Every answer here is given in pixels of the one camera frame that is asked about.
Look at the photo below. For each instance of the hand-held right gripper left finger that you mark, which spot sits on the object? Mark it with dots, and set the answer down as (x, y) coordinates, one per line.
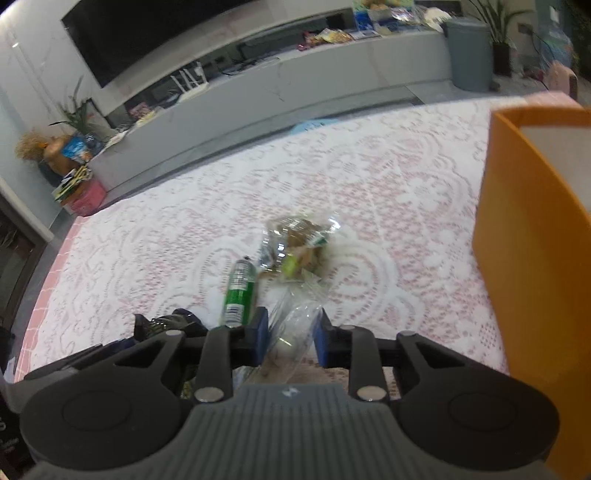
(261, 337)

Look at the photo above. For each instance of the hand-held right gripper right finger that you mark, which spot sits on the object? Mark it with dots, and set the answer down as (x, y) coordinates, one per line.
(321, 344)

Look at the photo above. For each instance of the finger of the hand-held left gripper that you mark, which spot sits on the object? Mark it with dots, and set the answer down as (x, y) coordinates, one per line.
(64, 364)

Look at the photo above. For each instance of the clear bag of candies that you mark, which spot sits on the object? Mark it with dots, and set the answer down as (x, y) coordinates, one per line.
(295, 240)

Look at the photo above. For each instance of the orange cardboard box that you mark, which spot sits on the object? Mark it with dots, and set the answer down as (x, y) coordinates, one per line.
(531, 254)

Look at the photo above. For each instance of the green tube packet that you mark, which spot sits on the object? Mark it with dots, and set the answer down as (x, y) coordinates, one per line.
(240, 290)

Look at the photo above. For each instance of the dark snack packet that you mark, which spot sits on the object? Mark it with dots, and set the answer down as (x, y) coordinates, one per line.
(161, 323)

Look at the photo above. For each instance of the dark glass cabinet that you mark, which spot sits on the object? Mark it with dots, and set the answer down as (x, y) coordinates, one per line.
(16, 263)

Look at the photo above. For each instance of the pink storage box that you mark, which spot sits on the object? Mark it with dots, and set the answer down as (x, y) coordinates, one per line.
(87, 198)

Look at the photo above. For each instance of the blue plastic basket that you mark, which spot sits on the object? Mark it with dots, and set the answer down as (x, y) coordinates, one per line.
(316, 126)

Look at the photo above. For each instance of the grey tv cabinet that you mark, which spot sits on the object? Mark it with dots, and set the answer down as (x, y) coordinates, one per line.
(300, 87)

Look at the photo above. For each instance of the green potted plant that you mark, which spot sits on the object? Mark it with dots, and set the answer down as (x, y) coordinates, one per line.
(76, 110)

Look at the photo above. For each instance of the white router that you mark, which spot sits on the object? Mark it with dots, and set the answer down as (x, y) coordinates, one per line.
(189, 83)

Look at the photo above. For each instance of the pile of snack packets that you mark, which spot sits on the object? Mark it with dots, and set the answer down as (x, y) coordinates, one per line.
(330, 37)

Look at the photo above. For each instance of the black television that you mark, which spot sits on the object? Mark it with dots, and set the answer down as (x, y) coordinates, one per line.
(184, 32)

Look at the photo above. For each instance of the grey trash bin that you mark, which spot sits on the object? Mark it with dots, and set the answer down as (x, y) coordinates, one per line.
(468, 50)

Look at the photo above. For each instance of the potted long-leaf plant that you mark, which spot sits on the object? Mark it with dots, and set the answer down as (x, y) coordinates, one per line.
(501, 41)

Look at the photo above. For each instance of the pink bag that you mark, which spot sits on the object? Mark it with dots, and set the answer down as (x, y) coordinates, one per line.
(563, 78)

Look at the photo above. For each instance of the blue water jug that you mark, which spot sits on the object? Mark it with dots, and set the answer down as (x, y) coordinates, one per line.
(556, 46)

